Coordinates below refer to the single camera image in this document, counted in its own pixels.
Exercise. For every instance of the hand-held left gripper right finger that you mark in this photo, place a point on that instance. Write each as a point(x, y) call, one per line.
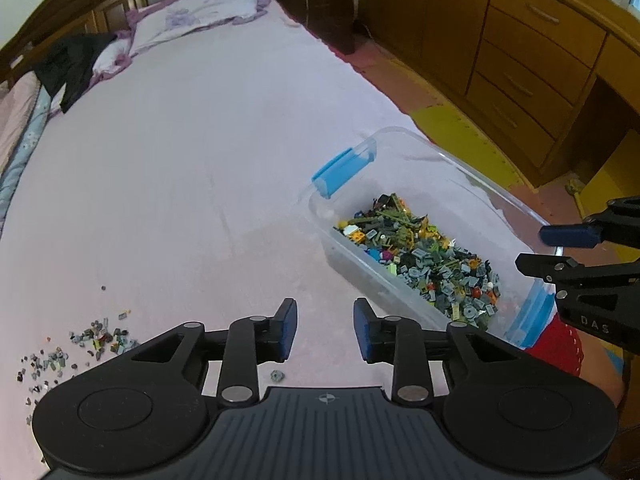
point(362, 332)

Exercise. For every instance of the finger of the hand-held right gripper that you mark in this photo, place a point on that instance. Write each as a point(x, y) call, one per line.
point(570, 235)
point(550, 266)

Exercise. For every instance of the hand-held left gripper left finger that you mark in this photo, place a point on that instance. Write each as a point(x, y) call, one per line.
point(289, 330)

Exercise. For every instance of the heap of colourful toy bricks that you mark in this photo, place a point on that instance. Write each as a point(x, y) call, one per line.
point(425, 260)

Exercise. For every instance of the clear plastic storage box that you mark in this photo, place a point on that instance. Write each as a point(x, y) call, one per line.
point(345, 165)

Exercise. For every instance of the grey toy bricks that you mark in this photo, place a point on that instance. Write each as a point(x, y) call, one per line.
point(95, 336)

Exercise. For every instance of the red foam floor mat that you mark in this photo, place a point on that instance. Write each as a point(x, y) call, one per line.
point(545, 200)
point(390, 75)

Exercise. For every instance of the small tan object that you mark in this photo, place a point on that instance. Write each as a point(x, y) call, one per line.
point(575, 187)

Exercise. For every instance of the yellow box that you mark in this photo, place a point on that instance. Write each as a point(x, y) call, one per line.
point(615, 170)

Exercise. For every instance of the wooden cabinet drawer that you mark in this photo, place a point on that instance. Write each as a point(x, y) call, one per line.
point(517, 85)
point(530, 50)
point(500, 115)
point(542, 12)

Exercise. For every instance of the yellow foam floor mat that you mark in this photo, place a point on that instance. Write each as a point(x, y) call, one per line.
point(460, 135)

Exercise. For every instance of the pink bedsheet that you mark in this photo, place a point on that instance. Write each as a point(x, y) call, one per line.
point(175, 185)

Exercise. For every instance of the wooden desk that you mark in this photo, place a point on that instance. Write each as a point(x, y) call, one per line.
point(620, 55)

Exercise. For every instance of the wooden cabinet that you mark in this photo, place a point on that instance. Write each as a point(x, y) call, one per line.
point(425, 20)

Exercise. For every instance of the blue patterned quilt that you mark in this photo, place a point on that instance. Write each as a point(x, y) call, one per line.
point(27, 145)

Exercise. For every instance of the dark wooden nightstand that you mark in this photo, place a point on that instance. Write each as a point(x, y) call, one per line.
point(330, 10)

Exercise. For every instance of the lilac frilled pillow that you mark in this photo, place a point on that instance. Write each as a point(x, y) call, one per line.
point(114, 55)
point(200, 15)

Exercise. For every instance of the black garment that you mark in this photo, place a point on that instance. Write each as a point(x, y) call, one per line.
point(70, 67)

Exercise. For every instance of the pink fuzzy blanket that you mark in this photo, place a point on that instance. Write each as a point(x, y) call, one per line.
point(15, 110)

